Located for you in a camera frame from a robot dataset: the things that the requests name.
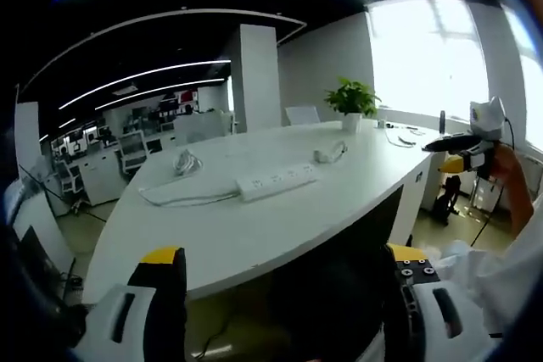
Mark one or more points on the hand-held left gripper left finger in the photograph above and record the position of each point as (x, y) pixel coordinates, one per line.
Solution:
(110, 319)

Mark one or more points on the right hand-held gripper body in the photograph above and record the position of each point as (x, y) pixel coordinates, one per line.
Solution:
(488, 120)

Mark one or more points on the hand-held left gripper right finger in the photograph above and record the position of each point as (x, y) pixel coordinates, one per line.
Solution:
(458, 319)

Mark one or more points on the white power strip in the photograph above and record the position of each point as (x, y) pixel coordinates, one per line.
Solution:
(275, 180)

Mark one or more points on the white desk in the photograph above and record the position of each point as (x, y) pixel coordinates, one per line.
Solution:
(263, 226)

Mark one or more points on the person's right hand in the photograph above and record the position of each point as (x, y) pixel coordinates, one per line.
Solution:
(509, 169)

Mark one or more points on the dark slim bottle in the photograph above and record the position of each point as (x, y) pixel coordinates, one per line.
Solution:
(442, 122)

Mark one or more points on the black exercise machine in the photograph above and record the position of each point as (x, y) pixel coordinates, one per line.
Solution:
(447, 201)

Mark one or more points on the small white adapter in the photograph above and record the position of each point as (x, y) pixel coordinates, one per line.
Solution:
(381, 124)

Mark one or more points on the large bright window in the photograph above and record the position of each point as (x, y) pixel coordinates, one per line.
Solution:
(428, 52)

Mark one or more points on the dark monitor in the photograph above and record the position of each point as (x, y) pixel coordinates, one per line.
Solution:
(38, 256)

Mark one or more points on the white plant pot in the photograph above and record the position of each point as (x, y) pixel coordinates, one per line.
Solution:
(352, 121)

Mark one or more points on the green potted plant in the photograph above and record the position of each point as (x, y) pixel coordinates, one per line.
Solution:
(352, 97)

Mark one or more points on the white mesh office chair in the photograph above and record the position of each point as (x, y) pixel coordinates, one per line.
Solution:
(132, 150)

